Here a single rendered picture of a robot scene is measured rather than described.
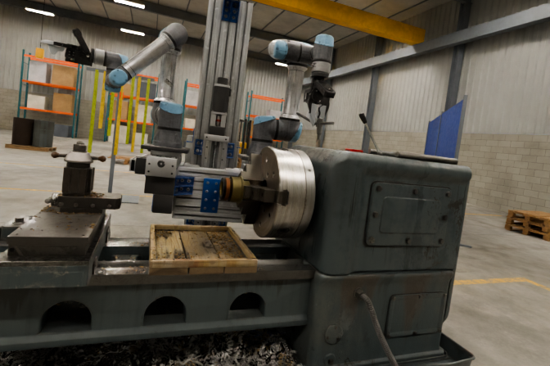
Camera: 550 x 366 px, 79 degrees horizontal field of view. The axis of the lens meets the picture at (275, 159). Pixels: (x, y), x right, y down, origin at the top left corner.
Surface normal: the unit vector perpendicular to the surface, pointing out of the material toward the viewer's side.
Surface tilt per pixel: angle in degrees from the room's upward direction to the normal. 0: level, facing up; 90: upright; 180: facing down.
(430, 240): 90
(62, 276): 88
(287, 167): 51
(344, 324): 90
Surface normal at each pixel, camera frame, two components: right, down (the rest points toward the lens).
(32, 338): 0.35, -0.54
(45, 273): 0.35, 0.07
